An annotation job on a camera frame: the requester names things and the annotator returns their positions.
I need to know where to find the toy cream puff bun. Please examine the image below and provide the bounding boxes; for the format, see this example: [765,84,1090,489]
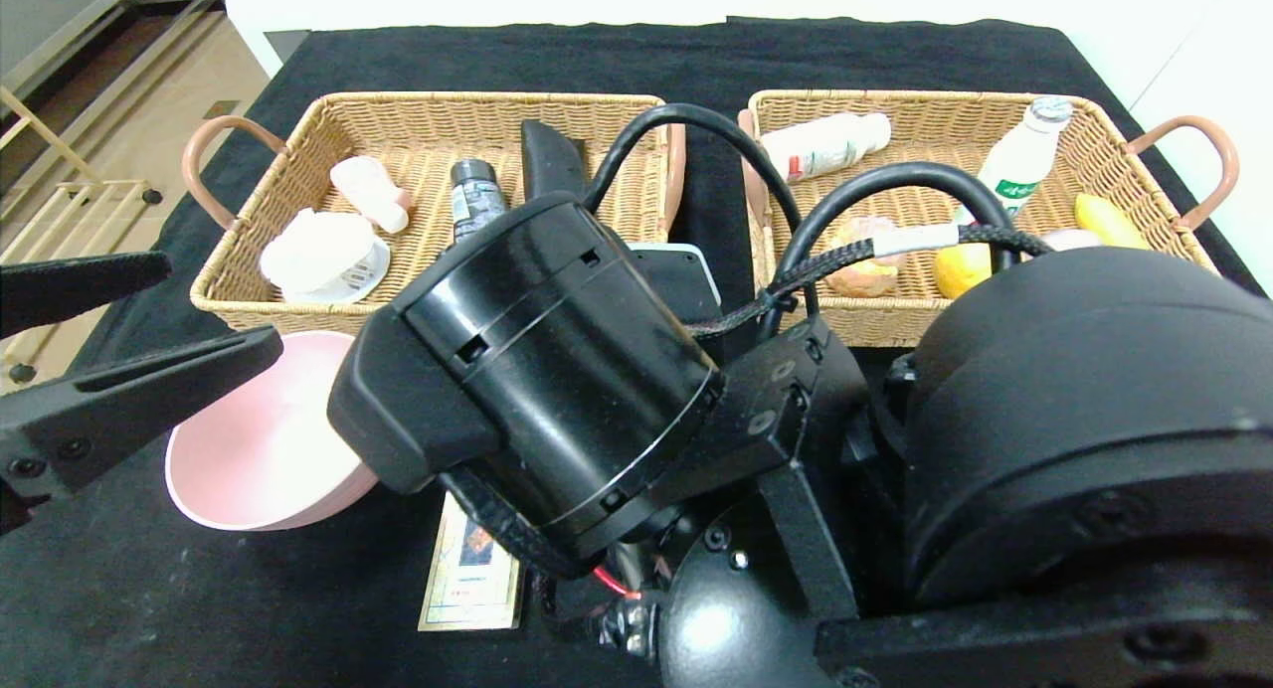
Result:
[825,215,908,298]

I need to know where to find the gold bordered card box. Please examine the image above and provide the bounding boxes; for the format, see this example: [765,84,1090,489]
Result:
[419,494,525,631]

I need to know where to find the yellow lemon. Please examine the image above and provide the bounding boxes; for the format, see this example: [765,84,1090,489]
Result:
[933,243,996,299]

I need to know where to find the pink bowl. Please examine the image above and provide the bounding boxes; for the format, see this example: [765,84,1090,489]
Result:
[164,330,381,532]

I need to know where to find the white milk bottle silver cap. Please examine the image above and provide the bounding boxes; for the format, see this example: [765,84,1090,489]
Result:
[955,94,1075,222]

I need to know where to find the black soft pouch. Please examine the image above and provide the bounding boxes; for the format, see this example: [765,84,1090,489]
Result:
[520,119,590,204]

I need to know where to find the black grey squeeze tube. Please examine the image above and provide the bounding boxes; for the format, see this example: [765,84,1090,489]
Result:
[450,159,510,244]

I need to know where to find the white bottle red green label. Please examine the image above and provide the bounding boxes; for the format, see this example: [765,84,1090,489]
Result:
[784,112,892,185]

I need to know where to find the small pink lotion bottle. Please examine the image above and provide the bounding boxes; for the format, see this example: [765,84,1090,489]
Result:
[329,155,413,235]

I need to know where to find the white plastic soap dish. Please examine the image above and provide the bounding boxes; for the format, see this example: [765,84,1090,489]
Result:
[260,209,392,305]

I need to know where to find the white table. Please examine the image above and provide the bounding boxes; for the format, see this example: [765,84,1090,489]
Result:
[225,0,1075,81]

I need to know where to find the yellow toy banana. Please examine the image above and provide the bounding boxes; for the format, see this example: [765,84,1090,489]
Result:
[1074,193,1153,250]

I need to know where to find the dark table cloth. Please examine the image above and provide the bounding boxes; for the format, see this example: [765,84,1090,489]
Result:
[0,18,1273,688]

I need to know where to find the white cabinet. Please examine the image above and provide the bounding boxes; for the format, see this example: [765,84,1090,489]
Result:
[1024,0,1273,296]

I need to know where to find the beige metal rack on wheels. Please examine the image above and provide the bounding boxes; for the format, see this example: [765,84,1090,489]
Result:
[0,85,167,387]

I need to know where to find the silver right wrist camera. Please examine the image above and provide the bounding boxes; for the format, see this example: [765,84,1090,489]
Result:
[627,243,722,323]

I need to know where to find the black camera cable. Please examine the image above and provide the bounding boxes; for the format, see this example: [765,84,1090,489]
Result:
[582,104,818,316]

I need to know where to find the rectangular wicker basket brown handles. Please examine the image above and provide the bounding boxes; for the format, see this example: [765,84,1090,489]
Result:
[181,92,687,355]
[737,89,1241,350]

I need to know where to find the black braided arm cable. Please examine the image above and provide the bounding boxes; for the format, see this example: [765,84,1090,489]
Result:
[686,161,1055,343]

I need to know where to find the grey metal shelf frame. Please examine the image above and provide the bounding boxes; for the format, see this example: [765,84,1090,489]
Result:
[0,0,230,107]

